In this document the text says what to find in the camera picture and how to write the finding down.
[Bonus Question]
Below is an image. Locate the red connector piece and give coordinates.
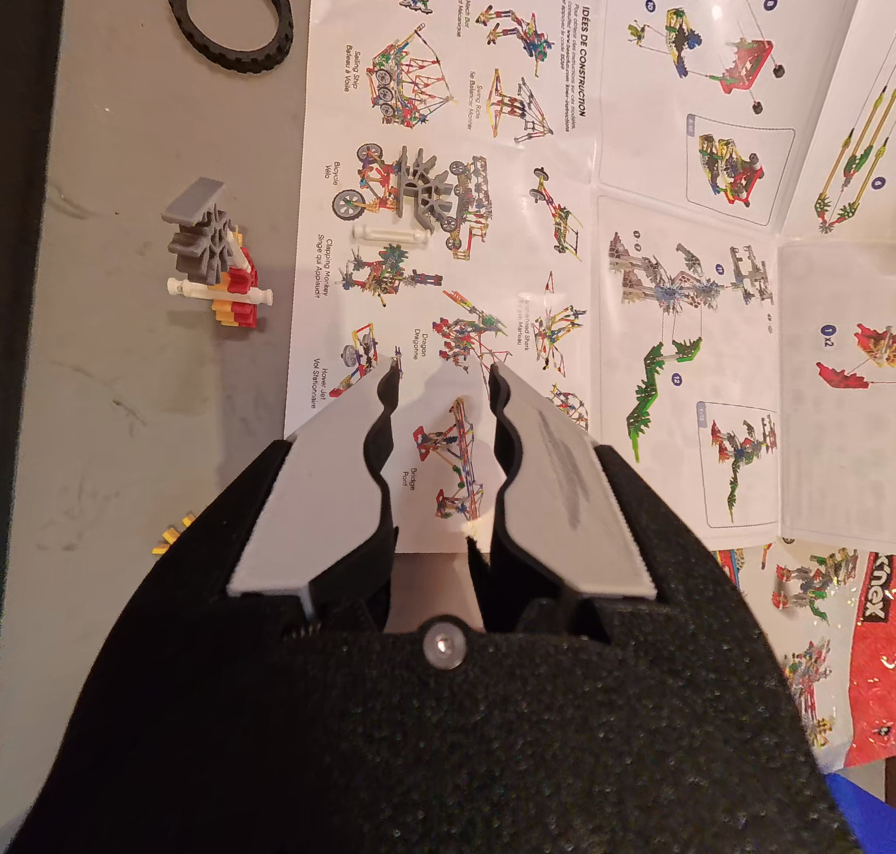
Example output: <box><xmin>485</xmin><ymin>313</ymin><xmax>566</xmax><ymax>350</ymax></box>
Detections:
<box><xmin>223</xmin><ymin>266</ymin><xmax>261</xmax><ymax>329</ymax></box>

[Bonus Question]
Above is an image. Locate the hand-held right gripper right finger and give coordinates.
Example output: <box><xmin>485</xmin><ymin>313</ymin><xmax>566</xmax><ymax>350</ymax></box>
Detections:
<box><xmin>482</xmin><ymin>361</ymin><xmax>659</xmax><ymax>632</ymax></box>

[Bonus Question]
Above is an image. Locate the white folded instruction sheet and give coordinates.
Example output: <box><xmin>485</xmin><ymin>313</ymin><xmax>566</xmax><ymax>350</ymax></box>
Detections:
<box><xmin>283</xmin><ymin>0</ymin><xmax>896</xmax><ymax>554</ymax></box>

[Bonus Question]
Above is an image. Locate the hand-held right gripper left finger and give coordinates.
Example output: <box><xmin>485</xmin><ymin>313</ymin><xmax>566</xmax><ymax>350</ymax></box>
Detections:
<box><xmin>226</xmin><ymin>356</ymin><xmax>403</xmax><ymax>632</ymax></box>

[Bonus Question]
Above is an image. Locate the small black rubber tire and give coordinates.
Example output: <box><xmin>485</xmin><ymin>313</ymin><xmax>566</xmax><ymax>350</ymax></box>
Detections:
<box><xmin>165</xmin><ymin>0</ymin><xmax>295</xmax><ymax>76</ymax></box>

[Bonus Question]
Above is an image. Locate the yellow connector piece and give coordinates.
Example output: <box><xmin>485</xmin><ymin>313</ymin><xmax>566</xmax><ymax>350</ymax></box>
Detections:
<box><xmin>210</xmin><ymin>228</ymin><xmax>246</xmax><ymax>326</ymax></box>
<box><xmin>151</xmin><ymin>510</ymin><xmax>198</xmax><ymax>557</ymax></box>

